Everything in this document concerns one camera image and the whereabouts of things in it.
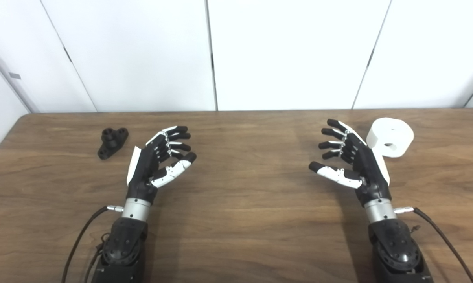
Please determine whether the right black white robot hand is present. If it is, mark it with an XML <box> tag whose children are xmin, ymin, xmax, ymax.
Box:
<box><xmin>309</xmin><ymin>119</ymin><xmax>392</xmax><ymax>207</ymax></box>

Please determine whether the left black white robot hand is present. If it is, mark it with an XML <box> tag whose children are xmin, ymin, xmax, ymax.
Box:
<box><xmin>126</xmin><ymin>125</ymin><xmax>198</xmax><ymax>205</ymax></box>

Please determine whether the black flanged holder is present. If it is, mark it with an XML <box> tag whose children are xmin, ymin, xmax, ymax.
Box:
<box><xmin>98</xmin><ymin>127</ymin><xmax>129</xmax><ymax>160</ymax></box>

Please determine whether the round white piece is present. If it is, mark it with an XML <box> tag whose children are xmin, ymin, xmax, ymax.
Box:
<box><xmin>366</xmin><ymin>117</ymin><xmax>414</xmax><ymax>158</ymax></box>

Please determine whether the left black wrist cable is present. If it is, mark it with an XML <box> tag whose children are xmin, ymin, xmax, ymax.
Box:
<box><xmin>61</xmin><ymin>205</ymin><xmax>125</xmax><ymax>283</ymax></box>

